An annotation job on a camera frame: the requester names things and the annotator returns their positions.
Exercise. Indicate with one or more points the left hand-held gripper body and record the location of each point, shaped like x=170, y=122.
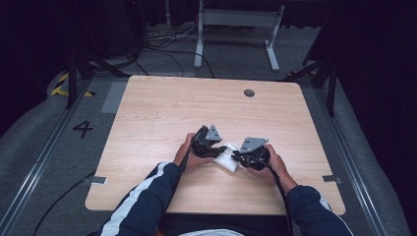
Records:
x=203, y=144

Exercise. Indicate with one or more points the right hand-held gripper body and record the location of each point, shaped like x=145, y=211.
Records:
x=255, y=155

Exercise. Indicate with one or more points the person's left hand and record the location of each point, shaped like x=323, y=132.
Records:
x=195, y=162

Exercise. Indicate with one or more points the person's right hand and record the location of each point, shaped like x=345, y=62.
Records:
x=280, y=172

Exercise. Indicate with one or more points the grey table grommet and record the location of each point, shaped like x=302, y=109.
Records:
x=249, y=93

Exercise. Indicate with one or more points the person's torso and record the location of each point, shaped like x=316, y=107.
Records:
x=223, y=226

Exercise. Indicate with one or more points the small grey tape strip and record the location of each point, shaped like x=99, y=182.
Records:
x=331, y=179
x=96, y=180

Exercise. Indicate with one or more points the large grey tape patch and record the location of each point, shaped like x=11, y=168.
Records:
x=114, y=97

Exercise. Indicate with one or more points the black metal stand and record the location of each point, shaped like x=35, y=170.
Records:
x=72, y=82
x=331, y=85

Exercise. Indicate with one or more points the yellow black hazard tape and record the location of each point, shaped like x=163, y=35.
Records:
x=59, y=90

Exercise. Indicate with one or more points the metal floor rail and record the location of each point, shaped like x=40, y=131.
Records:
x=39, y=164
x=350, y=157

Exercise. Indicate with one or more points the white metal desk frame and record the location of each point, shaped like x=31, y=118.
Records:
x=241, y=18

